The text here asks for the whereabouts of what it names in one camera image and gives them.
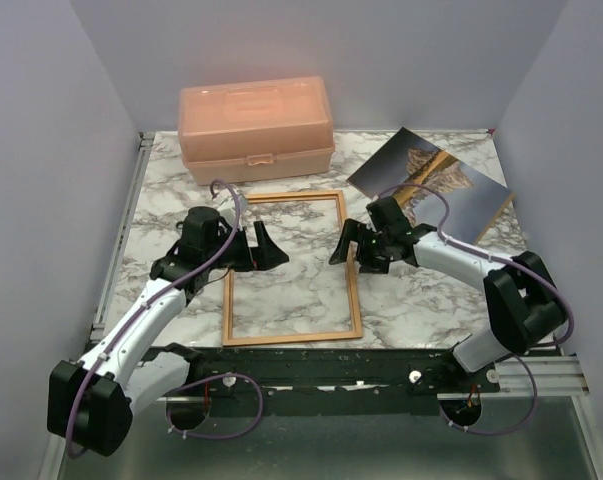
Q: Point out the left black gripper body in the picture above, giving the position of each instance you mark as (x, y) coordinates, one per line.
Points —
(236, 254)

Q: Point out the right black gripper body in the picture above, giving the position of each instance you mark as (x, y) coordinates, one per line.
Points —
(374, 252)

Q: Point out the orange wooden picture frame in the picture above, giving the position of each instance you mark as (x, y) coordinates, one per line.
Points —
(356, 328)

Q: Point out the landscape photo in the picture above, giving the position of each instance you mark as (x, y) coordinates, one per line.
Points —
(431, 185)

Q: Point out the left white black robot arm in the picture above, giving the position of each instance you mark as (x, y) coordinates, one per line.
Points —
(88, 400)

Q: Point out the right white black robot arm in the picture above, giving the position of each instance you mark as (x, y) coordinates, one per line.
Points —
(523, 303)

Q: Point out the translucent orange plastic toolbox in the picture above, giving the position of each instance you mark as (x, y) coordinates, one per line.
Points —
(256, 131)

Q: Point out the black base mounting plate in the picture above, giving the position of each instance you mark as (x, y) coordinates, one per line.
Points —
(245, 397)

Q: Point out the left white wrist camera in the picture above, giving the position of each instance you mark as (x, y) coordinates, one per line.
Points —
(231, 211)

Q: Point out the aluminium extrusion rail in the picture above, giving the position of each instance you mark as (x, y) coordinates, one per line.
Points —
(546, 380)

